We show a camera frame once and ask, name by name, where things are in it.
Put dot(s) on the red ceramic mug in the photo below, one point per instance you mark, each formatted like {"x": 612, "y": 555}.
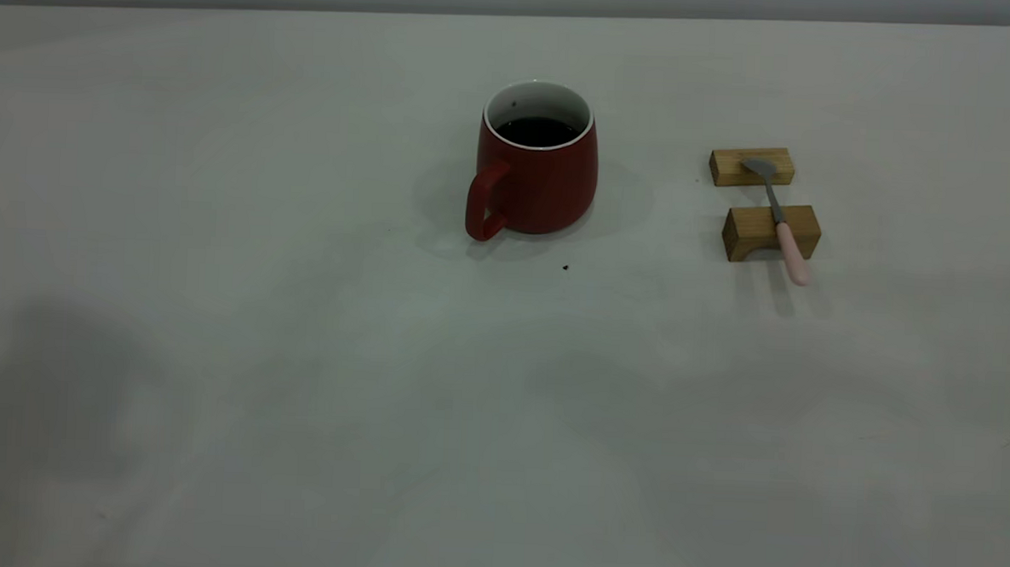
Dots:
{"x": 552, "y": 192}

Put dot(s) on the dark coffee liquid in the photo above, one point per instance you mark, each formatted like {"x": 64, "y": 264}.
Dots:
{"x": 537, "y": 133}

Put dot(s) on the flat wooden block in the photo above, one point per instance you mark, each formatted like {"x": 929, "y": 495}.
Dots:
{"x": 727, "y": 170}

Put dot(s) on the arched wooden block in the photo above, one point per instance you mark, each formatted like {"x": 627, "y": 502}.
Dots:
{"x": 750, "y": 226}

